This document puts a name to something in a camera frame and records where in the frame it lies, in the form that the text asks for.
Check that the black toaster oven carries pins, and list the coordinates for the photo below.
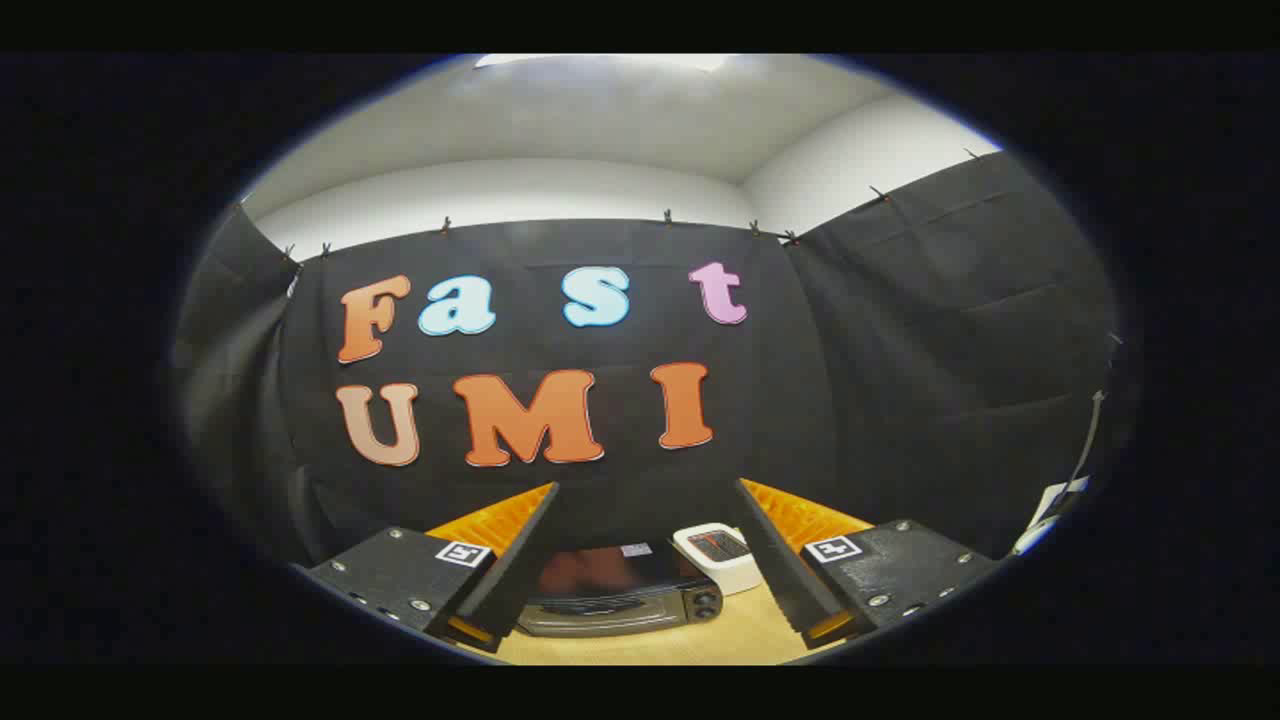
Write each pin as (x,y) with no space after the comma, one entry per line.
(610,572)

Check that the black backdrop cloth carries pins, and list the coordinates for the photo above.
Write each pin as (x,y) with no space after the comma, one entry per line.
(880,380)

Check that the ceiling light panel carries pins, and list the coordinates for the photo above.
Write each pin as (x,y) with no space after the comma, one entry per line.
(600,60)

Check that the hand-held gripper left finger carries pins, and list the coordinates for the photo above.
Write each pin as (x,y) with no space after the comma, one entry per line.
(520,560)

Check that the white paper sheet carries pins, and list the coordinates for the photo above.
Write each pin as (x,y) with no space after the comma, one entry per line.
(1045,510)

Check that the white pop-up toaster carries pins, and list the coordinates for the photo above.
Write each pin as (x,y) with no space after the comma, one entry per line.
(735,572)

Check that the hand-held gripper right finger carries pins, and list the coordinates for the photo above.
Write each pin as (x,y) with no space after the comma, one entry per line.
(780,560)

